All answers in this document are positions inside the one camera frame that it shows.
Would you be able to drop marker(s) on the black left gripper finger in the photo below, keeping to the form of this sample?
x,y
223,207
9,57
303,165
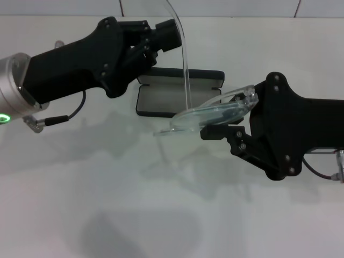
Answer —
x,y
169,43
166,28

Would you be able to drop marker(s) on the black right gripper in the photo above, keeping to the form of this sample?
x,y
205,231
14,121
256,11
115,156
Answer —
x,y
290,121

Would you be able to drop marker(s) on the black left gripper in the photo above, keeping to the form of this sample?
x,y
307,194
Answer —
x,y
75,64

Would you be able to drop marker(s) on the clear white glasses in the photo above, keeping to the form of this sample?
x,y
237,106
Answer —
x,y
215,113

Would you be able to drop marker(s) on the black glasses case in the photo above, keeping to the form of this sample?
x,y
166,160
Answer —
x,y
161,99

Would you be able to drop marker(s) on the silver left gripper connector stub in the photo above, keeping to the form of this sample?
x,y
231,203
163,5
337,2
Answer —
x,y
59,43

